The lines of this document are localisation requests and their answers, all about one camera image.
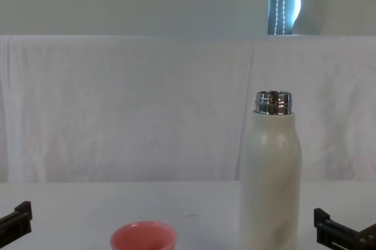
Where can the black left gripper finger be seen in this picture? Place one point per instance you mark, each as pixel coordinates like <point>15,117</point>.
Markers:
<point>20,217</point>

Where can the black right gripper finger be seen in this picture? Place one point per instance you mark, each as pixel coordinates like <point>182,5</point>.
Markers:
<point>326,229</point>

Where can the cream vacuum bottle steel neck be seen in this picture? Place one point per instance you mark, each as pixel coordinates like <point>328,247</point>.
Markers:
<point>271,179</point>

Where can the white table cloth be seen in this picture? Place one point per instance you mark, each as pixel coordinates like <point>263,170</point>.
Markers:
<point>117,203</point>

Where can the pink cup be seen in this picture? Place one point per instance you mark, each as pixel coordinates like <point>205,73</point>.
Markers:
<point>143,236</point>

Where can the white draped backdrop sheet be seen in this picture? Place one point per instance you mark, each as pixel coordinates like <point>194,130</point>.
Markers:
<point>132,108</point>

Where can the white curtain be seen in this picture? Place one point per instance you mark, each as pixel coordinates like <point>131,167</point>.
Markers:
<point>337,0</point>
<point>132,0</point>

